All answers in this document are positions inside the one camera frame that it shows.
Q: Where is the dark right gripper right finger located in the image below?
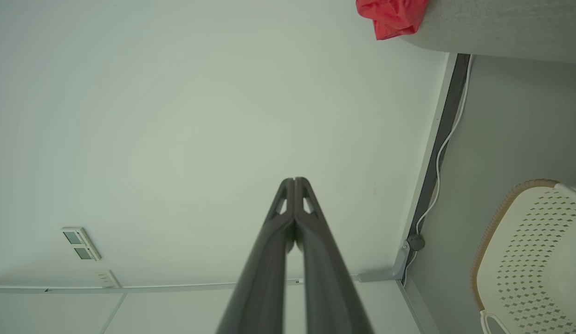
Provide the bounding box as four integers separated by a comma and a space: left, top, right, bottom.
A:
295, 178, 374, 334

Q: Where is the white wall control panel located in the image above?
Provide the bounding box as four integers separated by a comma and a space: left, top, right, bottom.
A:
61, 226, 102, 261

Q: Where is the grey corner cable conduit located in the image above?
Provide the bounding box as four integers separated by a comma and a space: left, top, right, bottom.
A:
0, 240, 411, 294

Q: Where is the cream perforated laundry basket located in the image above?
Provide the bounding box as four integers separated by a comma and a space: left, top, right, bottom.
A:
471, 179, 576, 334

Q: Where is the grey fabric sofa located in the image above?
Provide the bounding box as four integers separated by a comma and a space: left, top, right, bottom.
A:
399, 0, 576, 64

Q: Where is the grey wall skirting strip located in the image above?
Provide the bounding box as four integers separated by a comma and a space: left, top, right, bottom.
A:
397, 278, 430, 334

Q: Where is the thin white floor cable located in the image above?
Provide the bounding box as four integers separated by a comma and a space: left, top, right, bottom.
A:
404, 55, 474, 279

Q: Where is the plain red garment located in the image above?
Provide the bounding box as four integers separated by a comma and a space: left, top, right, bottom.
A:
356, 0, 429, 41

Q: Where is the silver wall skirting strip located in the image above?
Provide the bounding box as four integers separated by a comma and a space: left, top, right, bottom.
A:
399, 52, 458, 251

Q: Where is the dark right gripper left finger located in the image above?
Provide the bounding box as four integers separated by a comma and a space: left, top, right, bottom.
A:
216, 178, 296, 334

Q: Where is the white wall socket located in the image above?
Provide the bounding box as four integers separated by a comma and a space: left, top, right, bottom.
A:
95, 270, 122, 289

